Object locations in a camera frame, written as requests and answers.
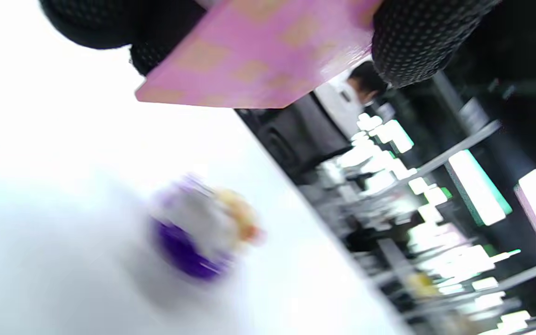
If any purple base bear ornament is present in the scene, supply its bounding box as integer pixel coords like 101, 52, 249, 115
148, 176, 265, 283

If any person's left hand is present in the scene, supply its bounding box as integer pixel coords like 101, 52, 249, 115
39, 0, 502, 89

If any black mesh office chair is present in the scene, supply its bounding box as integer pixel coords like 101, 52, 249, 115
234, 93, 353, 183

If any pink base bear ornament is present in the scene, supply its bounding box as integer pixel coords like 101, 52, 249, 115
134, 0, 383, 110

